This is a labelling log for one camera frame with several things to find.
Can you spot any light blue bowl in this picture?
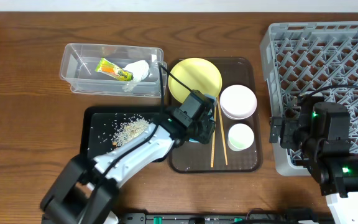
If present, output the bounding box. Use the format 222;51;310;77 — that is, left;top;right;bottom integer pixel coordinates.
189;94;217;144

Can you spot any wooden chopstick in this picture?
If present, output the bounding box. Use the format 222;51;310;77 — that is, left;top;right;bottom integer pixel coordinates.
210;106;217;168
216;96;228;165

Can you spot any pink bowl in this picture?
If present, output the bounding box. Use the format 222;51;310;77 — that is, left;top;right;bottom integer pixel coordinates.
219;85;257;120

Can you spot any pale green cup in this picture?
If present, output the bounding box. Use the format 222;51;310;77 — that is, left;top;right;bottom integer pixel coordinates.
227;123;255;151

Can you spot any rice pile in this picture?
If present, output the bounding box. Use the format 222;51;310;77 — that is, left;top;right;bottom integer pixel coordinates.
111;116;149;147

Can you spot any white tissue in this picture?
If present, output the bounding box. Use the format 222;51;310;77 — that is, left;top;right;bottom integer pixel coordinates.
123;60;149;92

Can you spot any green yellow snack wrapper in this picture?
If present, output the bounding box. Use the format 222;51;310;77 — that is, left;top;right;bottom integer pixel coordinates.
95;58;133;81

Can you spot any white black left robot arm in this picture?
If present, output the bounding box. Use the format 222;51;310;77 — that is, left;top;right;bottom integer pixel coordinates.
40;103;215;223

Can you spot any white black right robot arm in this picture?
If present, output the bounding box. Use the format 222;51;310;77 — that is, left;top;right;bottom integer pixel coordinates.
269;96;358;223

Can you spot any grey dishwasher rack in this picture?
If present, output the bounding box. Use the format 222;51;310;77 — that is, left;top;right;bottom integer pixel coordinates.
259;21;358;177

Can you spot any black food waste tray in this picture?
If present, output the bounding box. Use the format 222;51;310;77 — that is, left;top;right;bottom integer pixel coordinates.
80;106;160;159

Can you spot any clear plastic waste bin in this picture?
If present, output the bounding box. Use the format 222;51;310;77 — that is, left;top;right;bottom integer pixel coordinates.
60;43;167;98

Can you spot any yellow plate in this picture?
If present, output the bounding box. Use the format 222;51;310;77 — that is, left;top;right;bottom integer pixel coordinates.
170;58;223;97

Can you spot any dark brown serving tray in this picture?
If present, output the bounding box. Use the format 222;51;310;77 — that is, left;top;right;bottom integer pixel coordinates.
168;57;263;174

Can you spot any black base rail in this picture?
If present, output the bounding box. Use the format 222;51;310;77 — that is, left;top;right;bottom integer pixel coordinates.
119;208;334;224

